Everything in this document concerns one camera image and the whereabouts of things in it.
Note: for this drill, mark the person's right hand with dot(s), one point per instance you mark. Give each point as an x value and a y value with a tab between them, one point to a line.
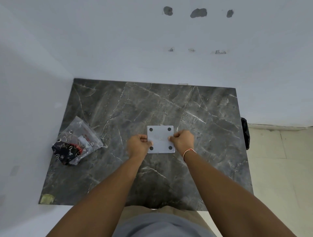
184	142

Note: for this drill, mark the person's left hand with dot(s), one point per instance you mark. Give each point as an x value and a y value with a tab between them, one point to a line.
137	147

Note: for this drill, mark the white box base plate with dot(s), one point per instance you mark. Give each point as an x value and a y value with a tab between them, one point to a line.
160	139

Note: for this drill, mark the clear plastic tissue packet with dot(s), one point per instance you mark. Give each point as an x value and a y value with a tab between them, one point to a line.
63	151

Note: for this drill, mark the person's right forearm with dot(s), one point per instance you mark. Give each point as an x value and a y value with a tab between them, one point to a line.
232	200

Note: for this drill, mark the person's left forearm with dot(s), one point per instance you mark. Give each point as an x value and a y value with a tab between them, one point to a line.
97	202

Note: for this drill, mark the black lined trash bin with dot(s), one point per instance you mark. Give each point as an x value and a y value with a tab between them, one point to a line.
245	134

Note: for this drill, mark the grey shirt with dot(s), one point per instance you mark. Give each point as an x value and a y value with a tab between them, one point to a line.
161	225

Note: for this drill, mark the yellowish tape patch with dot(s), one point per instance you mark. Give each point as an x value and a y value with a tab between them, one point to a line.
47	199

